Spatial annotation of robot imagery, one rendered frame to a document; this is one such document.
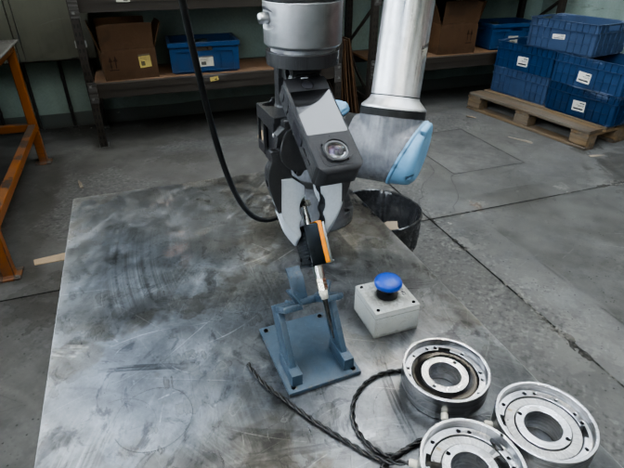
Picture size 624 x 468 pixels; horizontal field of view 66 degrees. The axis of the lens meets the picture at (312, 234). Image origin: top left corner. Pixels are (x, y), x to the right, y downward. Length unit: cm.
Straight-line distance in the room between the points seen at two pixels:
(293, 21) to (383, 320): 42
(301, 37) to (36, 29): 370
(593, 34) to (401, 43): 340
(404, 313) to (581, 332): 150
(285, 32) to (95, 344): 51
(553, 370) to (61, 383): 161
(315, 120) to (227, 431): 37
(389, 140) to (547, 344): 136
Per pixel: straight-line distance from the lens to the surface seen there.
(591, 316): 226
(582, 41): 424
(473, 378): 65
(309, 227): 53
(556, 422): 64
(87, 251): 98
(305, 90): 48
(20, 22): 411
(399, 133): 84
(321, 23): 46
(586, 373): 199
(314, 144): 43
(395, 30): 86
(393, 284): 69
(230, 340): 71
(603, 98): 415
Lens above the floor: 128
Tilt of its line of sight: 31 degrees down
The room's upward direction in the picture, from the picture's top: straight up
